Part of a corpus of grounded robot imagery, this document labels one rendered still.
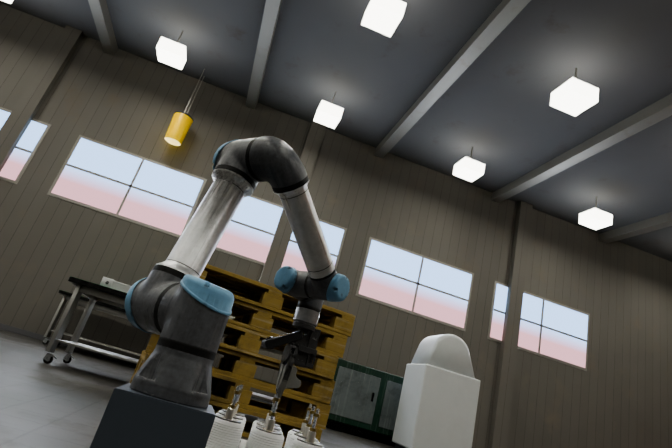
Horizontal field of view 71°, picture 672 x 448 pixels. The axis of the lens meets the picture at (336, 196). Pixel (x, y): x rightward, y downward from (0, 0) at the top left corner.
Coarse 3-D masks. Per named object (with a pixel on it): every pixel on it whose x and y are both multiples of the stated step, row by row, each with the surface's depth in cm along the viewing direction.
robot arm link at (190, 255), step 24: (240, 144) 121; (216, 168) 119; (240, 168) 118; (216, 192) 116; (240, 192) 119; (216, 216) 113; (192, 240) 109; (216, 240) 113; (168, 264) 104; (192, 264) 107; (144, 288) 102; (144, 312) 98
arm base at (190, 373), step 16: (160, 352) 89; (176, 352) 88; (192, 352) 89; (208, 352) 91; (144, 368) 88; (160, 368) 86; (176, 368) 86; (192, 368) 88; (208, 368) 91; (144, 384) 85; (160, 384) 84; (176, 384) 85; (192, 384) 87; (208, 384) 90; (176, 400) 84; (192, 400) 86; (208, 400) 90
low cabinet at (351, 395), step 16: (336, 368) 637; (352, 368) 643; (368, 368) 649; (336, 384) 630; (352, 384) 636; (368, 384) 642; (384, 384) 648; (400, 384) 653; (336, 400) 624; (352, 400) 629; (368, 400) 635; (384, 400) 641; (336, 416) 618; (352, 416) 623; (368, 416) 628; (384, 416) 634; (352, 432) 622; (368, 432) 627; (384, 432) 628
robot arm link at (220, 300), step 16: (176, 288) 97; (192, 288) 93; (208, 288) 93; (160, 304) 96; (176, 304) 93; (192, 304) 92; (208, 304) 92; (224, 304) 94; (160, 320) 95; (176, 320) 91; (192, 320) 90; (208, 320) 91; (224, 320) 95; (160, 336) 92; (176, 336) 89; (192, 336) 89; (208, 336) 91
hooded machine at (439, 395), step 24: (432, 336) 635; (456, 336) 610; (432, 360) 590; (456, 360) 598; (408, 384) 612; (432, 384) 576; (456, 384) 584; (408, 408) 588; (432, 408) 567; (456, 408) 574; (408, 432) 566; (432, 432) 558; (456, 432) 565
